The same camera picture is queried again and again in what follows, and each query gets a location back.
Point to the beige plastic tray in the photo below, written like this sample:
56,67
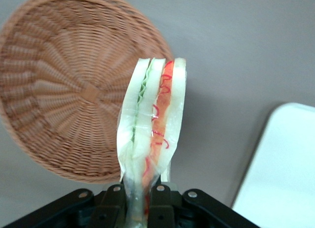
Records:
283,176

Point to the brown round wicker basket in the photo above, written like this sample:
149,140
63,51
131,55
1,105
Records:
61,90

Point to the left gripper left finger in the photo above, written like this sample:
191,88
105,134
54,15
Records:
108,208

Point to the triangle sandwich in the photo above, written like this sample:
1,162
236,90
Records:
147,102

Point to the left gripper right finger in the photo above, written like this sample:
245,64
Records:
163,208

